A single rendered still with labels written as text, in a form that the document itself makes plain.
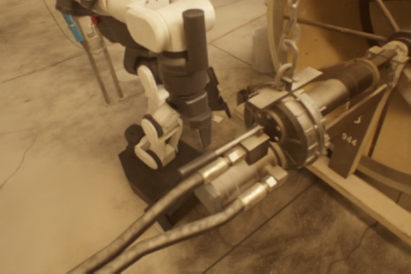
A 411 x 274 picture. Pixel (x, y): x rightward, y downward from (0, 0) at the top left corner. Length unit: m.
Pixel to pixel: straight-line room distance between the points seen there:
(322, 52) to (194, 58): 1.90
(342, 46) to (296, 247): 1.58
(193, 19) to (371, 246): 1.61
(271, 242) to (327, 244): 0.30
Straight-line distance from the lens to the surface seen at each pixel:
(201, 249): 1.67
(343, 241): 1.79
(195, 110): 0.54
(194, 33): 0.44
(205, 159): 0.71
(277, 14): 1.87
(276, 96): 0.77
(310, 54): 2.21
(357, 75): 1.13
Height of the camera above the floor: 1.53
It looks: 41 degrees down
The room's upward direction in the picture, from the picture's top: 6 degrees counter-clockwise
